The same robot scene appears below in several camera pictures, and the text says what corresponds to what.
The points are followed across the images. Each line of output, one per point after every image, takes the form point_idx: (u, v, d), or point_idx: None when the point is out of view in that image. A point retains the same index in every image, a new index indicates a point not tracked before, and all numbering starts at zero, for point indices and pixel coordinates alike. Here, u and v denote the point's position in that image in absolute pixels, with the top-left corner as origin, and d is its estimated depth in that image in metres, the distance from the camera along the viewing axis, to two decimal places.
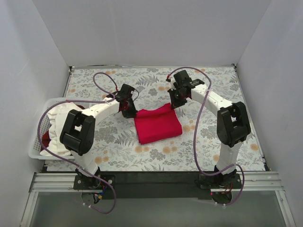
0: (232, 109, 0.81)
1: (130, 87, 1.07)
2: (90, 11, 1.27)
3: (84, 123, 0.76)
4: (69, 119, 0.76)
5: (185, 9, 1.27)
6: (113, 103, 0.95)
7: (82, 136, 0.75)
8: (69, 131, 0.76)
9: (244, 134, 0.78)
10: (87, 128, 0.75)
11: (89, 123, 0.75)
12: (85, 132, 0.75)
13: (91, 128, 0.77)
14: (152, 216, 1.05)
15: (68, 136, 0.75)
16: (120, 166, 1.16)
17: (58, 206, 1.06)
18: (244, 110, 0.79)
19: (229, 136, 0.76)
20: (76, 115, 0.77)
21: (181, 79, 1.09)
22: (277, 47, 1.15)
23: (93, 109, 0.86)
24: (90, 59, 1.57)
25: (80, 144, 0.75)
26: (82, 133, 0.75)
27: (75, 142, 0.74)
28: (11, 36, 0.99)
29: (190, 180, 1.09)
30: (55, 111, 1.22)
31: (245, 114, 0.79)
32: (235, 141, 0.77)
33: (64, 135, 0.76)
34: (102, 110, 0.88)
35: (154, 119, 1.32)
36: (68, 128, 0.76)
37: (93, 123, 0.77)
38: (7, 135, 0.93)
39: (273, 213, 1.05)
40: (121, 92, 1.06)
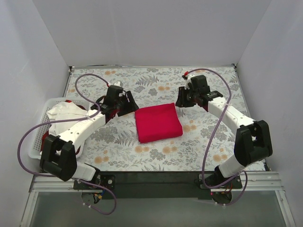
0: (253, 127, 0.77)
1: (117, 90, 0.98)
2: (91, 11, 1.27)
3: (62, 151, 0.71)
4: (46, 146, 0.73)
5: (185, 9, 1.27)
6: (97, 118, 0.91)
7: (62, 165, 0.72)
8: (49, 158, 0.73)
9: (264, 156, 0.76)
10: (66, 156, 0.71)
11: (67, 151, 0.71)
12: (65, 160, 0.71)
13: (71, 155, 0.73)
14: (152, 216, 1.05)
15: (48, 164, 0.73)
16: (120, 166, 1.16)
17: (59, 206, 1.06)
18: (266, 132, 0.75)
19: (248, 159, 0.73)
20: (54, 141, 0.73)
21: (200, 85, 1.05)
22: (277, 47, 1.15)
23: (73, 131, 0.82)
24: (90, 59, 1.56)
25: (61, 171, 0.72)
26: (60, 161, 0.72)
27: (55, 170, 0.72)
28: (11, 36, 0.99)
29: (190, 180, 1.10)
30: (55, 111, 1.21)
31: (268, 135, 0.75)
32: (252, 162, 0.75)
33: (44, 162, 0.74)
34: (83, 130, 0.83)
35: (154, 119, 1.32)
36: (47, 155, 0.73)
37: (72, 150, 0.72)
38: (7, 135, 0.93)
39: (273, 213, 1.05)
40: (108, 98, 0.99)
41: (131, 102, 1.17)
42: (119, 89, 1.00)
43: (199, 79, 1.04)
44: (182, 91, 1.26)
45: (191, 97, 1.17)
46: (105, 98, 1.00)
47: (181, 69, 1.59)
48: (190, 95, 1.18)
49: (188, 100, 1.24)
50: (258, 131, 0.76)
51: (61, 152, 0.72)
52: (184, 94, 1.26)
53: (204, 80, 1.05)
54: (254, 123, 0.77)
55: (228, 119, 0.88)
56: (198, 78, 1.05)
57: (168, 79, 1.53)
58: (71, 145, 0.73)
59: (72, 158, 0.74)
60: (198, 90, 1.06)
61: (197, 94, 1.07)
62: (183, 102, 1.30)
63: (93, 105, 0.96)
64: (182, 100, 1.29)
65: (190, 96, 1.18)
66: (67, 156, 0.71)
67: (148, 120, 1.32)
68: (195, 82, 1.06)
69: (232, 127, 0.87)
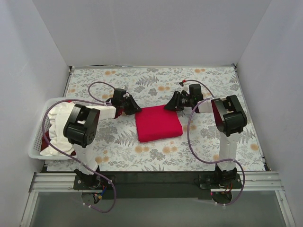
0: (228, 102, 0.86)
1: (122, 91, 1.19)
2: (91, 11, 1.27)
3: (90, 114, 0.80)
4: (74, 112, 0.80)
5: (185, 9, 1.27)
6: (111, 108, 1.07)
7: (87, 126, 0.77)
8: (73, 123, 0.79)
9: (240, 124, 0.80)
10: (93, 118, 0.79)
11: (95, 113, 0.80)
12: (90, 121, 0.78)
13: (95, 120, 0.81)
14: (153, 216, 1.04)
15: (71, 128, 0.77)
16: (120, 166, 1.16)
17: (59, 206, 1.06)
18: (236, 101, 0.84)
19: (225, 123, 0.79)
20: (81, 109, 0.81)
21: (196, 94, 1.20)
22: (277, 47, 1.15)
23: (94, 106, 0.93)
24: (90, 59, 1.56)
25: (84, 135, 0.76)
26: (86, 122, 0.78)
27: (78, 133, 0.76)
28: (11, 37, 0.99)
29: (189, 180, 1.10)
30: (55, 111, 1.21)
31: (238, 105, 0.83)
32: (230, 130, 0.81)
33: (67, 127, 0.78)
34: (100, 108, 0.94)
35: (152, 115, 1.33)
36: (73, 120, 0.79)
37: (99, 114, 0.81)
38: (7, 135, 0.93)
39: (273, 213, 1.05)
40: (115, 99, 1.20)
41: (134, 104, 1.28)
42: (123, 90, 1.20)
43: (195, 88, 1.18)
44: (177, 93, 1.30)
45: (187, 101, 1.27)
46: (112, 100, 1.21)
47: (181, 69, 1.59)
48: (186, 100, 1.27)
49: (183, 104, 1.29)
50: (231, 104, 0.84)
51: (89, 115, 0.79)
52: (180, 98, 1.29)
53: (200, 90, 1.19)
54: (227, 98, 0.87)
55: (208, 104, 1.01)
56: (195, 87, 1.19)
57: (168, 79, 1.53)
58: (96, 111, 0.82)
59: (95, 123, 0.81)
60: (194, 97, 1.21)
61: (192, 100, 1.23)
62: (177, 104, 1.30)
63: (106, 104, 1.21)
64: (176, 103, 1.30)
65: (185, 100, 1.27)
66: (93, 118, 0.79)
67: (147, 117, 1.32)
68: (192, 91, 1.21)
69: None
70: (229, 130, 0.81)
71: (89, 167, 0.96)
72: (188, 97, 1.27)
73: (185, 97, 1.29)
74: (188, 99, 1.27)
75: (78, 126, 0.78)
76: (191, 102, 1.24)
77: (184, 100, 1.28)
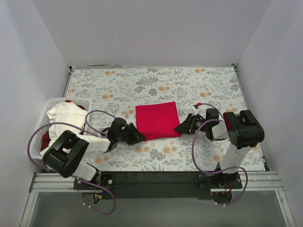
0: (242, 117, 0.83)
1: (120, 124, 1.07)
2: (90, 11, 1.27)
3: (76, 144, 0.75)
4: (61, 139, 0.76)
5: (185, 9, 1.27)
6: (106, 141, 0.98)
7: (69, 157, 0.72)
8: (57, 150, 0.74)
9: (255, 139, 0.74)
10: (77, 151, 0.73)
11: (81, 146, 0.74)
12: (74, 153, 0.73)
13: (81, 153, 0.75)
14: (152, 216, 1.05)
15: (54, 155, 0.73)
16: (120, 166, 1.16)
17: (59, 206, 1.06)
18: (252, 116, 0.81)
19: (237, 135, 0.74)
20: (69, 136, 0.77)
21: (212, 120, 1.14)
22: (277, 47, 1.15)
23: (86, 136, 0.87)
24: (90, 59, 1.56)
25: (63, 166, 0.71)
26: (70, 153, 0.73)
27: (58, 162, 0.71)
28: (11, 37, 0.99)
29: (190, 179, 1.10)
30: (55, 111, 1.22)
31: (254, 118, 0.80)
32: (243, 142, 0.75)
33: (50, 152, 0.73)
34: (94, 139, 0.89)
35: (155, 115, 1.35)
36: (57, 146, 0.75)
37: (85, 147, 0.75)
38: (7, 135, 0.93)
39: (273, 213, 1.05)
40: (112, 131, 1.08)
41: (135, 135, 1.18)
42: (122, 122, 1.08)
43: (212, 115, 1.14)
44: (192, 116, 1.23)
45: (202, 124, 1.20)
46: (109, 130, 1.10)
47: (181, 69, 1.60)
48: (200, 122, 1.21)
49: (197, 127, 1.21)
50: (246, 118, 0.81)
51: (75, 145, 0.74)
52: (195, 120, 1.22)
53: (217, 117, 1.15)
54: (240, 113, 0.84)
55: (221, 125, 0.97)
56: (211, 113, 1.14)
57: (168, 79, 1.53)
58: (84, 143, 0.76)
59: (80, 156, 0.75)
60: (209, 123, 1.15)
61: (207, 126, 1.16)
62: (191, 127, 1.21)
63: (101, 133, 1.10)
64: (191, 126, 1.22)
65: (201, 123, 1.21)
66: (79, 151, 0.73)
67: (149, 116, 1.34)
68: (209, 116, 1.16)
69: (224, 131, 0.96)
70: (242, 144, 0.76)
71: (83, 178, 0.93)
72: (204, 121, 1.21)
73: (200, 120, 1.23)
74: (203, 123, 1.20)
75: (61, 155, 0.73)
76: (207, 127, 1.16)
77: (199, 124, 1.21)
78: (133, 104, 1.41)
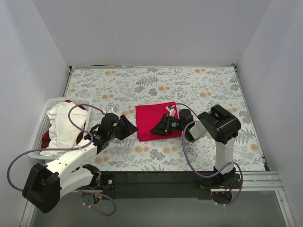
0: (214, 113, 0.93)
1: (112, 119, 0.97)
2: (90, 11, 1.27)
3: (46, 182, 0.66)
4: (32, 175, 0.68)
5: (185, 8, 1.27)
6: (88, 149, 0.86)
7: (43, 196, 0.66)
8: (31, 188, 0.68)
9: (235, 129, 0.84)
10: (49, 189, 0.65)
11: (51, 183, 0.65)
12: (47, 192, 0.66)
13: (55, 187, 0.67)
14: (152, 216, 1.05)
15: (30, 195, 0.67)
16: (120, 166, 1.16)
17: (59, 206, 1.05)
18: (222, 109, 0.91)
19: (220, 132, 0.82)
20: (40, 171, 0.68)
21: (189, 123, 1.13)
22: (277, 47, 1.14)
23: (61, 161, 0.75)
24: (90, 59, 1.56)
25: (42, 204, 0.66)
26: (42, 192, 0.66)
27: (36, 201, 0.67)
28: (11, 37, 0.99)
29: (189, 180, 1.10)
30: (55, 111, 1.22)
31: (226, 111, 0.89)
32: (227, 136, 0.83)
33: (26, 191, 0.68)
34: (72, 161, 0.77)
35: (155, 116, 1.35)
36: (30, 185, 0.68)
37: (57, 181, 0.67)
38: (7, 135, 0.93)
39: (274, 213, 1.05)
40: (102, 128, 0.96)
41: (127, 128, 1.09)
42: (113, 118, 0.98)
43: (187, 117, 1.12)
44: (167, 117, 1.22)
45: (178, 125, 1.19)
46: (99, 128, 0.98)
47: (181, 69, 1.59)
48: (176, 123, 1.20)
49: (173, 128, 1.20)
50: (218, 113, 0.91)
51: (45, 183, 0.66)
52: (170, 121, 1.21)
53: (191, 117, 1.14)
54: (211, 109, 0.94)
55: (197, 126, 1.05)
56: (186, 117, 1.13)
57: (168, 79, 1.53)
58: (57, 177, 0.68)
59: (56, 190, 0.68)
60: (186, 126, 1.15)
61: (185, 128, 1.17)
62: (167, 127, 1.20)
63: (87, 135, 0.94)
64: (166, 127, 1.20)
65: (176, 123, 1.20)
66: (50, 189, 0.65)
67: (149, 116, 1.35)
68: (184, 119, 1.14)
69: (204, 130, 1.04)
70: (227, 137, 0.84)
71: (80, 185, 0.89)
72: (179, 121, 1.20)
73: (175, 119, 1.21)
74: (179, 123, 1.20)
75: (37, 193, 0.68)
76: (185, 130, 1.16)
77: (175, 125, 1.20)
78: (133, 104, 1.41)
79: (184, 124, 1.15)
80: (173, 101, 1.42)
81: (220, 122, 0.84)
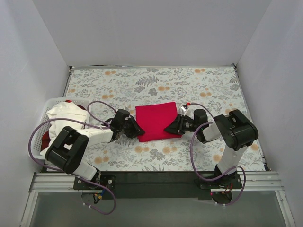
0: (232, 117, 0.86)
1: (125, 113, 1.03)
2: (90, 11, 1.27)
3: (76, 141, 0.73)
4: (60, 135, 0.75)
5: (185, 8, 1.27)
6: (108, 131, 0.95)
7: (70, 154, 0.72)
8: (57, 147, 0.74)
9: (251, 137, 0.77)
10: (79, 146, 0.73)
11: (82, 141, 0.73)
12: (75, 151, 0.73)
13: (82, 147, 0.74)
14: (152, 216, 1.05)
15: (55, 152, 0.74)
16: (120, 166, 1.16)
17: (59, 206, 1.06)
18: (241, 114, 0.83)
19: (235, 138, 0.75)
20: (69, 133, 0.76)
21: (202, 123, 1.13)
22: (277, 47, 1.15)
23: (87, 131, 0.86)
24: (90, 59, 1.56)
25: (66, 162, 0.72)
26: (70, 150, 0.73)
27: (60, 159, 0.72)
28: (11, 37, 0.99)
29: (189, 180, 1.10)
30: (55, 111, 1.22)
31: (243, 117, 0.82)
32: (240, 144, 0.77)
33: (51, 150, 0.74)
34: (96, 133, 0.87)
35: (155, 116, 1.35)
36: (57, 144, 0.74)
37: (86, 142, 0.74)
38: (7, 135, 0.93)
39: (274, 213, 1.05)
40: (116, 121, 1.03)
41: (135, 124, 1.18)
42: (126, 112, 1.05)
43: (201, 117, 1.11)
44: (181, 117, 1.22)
45: (191, 126, 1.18)
46: (113, 120, 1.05)
47: (181, 69, 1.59)
48: (190, 123, 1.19)
49: (186, 128, 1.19)
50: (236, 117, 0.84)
51: (75, 142, 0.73)
52: (183, 121, 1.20)
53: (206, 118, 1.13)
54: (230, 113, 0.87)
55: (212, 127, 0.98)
56: (201, 116, 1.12)
57: (168, 79, 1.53)
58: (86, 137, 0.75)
59: (82, 152, 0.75)
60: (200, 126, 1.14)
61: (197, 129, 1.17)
62: (180, 128, 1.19)
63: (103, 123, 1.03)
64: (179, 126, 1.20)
65: (190, 124, 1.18)
66: (79, 147, 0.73)
67: (149, 117, 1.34)
68: (198, 119, 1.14)
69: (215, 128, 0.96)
70: (239, 144, 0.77)
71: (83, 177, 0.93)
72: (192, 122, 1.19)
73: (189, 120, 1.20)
74: (192, 124, 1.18)
75: (62, 152, 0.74)
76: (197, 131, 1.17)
77: (188, 124, 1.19)
78: (133, 104, 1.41)
79: (198, 123, 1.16)
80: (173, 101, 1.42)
81: (236, 128, 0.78)
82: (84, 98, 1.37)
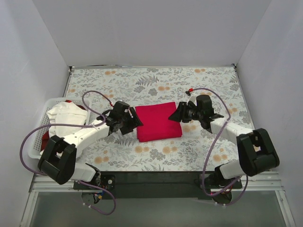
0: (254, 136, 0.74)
1: (124, 105, 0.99)
2: (90, 11, 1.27)
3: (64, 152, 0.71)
4: (49, 146, 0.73)
5: (185, 8, 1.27)
6: (102, 128, 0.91)
7: (60, 167, 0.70)
8: (48, 159, 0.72)
9: (270, 167, 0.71)
10: (67, 157, 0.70)
11: (69, 152, 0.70)
12: (64, 162, 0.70)
13: (71, 158, 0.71)
14: (152, 216, 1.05)
15: (46, 165, 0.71)
16: (120, 166, 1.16)
17: (59, 206, 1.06)
18: (267, 138, 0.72)
19: (255, 170, 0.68)
20: (57, 142, 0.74)
21: (206, 108, 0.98)
22: (277, 47, 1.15)
23: (77, 135, 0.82)
24: (90, 59, 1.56)
25: (58, 174, 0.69)
26: (60, 162, 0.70)
27: (52, 171, 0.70)
28: (11, 38, 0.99)
29: (190, 180, 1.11)
30: (55, 111, 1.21)
31: (270, 143, 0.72)
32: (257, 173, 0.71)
33: (42, 162, 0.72)
34: (87, 136, 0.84)
35: (155, 116, 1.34)
36: (47, 156, 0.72)
37: (75, 152, 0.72)
38: (7, 135, 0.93)
39: (274, 213, 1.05)
40: (114, 111, 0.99)
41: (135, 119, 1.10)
42: (125, 105, 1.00)
43: (205, 101, 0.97)
44: (183, 105, 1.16)
45: (194, 114, 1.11)
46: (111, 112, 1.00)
47: (181, 69, 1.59)
48: (192, 113, 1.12)
49: (189, 117, 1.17)
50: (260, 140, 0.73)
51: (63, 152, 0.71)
52: (187, 109, 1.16)
53: (210, 103, 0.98)
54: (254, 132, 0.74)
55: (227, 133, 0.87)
56: (204, 100, 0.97)
57: (168, 79, 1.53)
58: (73, 147, 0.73)
59: (72, 162, 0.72)
60: (203, 112, 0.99)
61: (201, 116, 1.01)
62: (184, 118, 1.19)
63: (100, 116, 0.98)
64: (182, 117, 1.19)
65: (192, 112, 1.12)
66: (67, 159, 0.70)
67: (148, 116, 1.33)
68: (200, 104, 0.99)
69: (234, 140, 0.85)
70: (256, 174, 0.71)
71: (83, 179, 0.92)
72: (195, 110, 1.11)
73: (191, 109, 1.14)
74: (195, 112, 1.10)
75: (53, 164, 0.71)
76: (200, 118, 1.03)
77: (191, 114, 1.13)
78: (133, 105, 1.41)
79: (200, 109, 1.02)
80: (173, 101, 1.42)
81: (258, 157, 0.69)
82: (84, 98, 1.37)
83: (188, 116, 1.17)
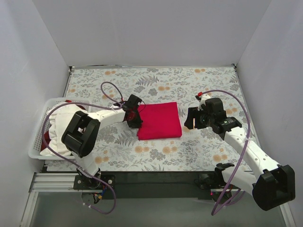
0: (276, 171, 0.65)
1: (138, 98, 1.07)
2: (90, 11, 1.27)
3: (89, 125, 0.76)
4: (74, 120, 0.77)
5: (185, 9, 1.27)
6: (119, 112, 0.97)
7: (84, 138, 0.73)
8: (72, 131, 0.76)
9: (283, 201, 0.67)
10: (92, 129, 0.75)
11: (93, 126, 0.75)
12: (88, 135, 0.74)
13: (94, 132, 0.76)
14: (152, 216, 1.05)
15: (69, 137, 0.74)
16: (120, 166, 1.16)
17: (59, 206, 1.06)
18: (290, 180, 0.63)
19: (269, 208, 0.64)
20: (81, 117, 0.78)
21: (217, 111, 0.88)
22: (277, 47, 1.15)
23: (99, 114, 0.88)
24: (90, 59, 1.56)
25: (81, 146, 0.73)
26: (84, 135, 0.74)
27: (75, 143, 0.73)
28: (11, 38, 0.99)
29: (190, 180, 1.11)
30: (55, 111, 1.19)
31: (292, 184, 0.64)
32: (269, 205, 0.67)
33: (66, 135, 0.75)
34: (108, 116, 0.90)
35: (155, 116, 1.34)
36: (71, 129, 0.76)
37: (98, 126, 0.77)
38: (7, 135, 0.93)
39: (273, 213, 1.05)
40: (128, 102, 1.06)
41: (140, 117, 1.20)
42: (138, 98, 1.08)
43: (215, 103, 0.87)
44: (193, 110, 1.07)
45: (205, 121, 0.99)
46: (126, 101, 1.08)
47: (181, 69, 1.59)
48: (204, 117, 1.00)
49: (201, 123, 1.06)
50: (282, 178, 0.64)
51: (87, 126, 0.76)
52: (199, 114, 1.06)
53: (221, 105, 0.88)
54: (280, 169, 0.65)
55: (248, 158, 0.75)
56: (214, 102, 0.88)
57: (167, 79, 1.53)
58: (96, 122, 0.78)
59: (94, 136, 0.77)
60: (213, 115, 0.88)
61: (211, 120, 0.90)
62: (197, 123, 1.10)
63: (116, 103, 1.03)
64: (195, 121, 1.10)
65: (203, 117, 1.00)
66: (92, 131, 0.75)
67: (149, 117, 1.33)
68: (210, 107, 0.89)
69: (254, 171, 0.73)
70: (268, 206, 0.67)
71: (88, 172, 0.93)
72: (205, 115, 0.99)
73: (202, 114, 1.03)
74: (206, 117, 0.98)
75: (75, 137, 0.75)
76: (210, 122, 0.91)
77: (202, 118, 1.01)
78: None
79: (210, 113, 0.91)
80: (173, 101, 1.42)
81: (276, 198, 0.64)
82: (84, 98, 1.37)
83: (200, 121, 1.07)
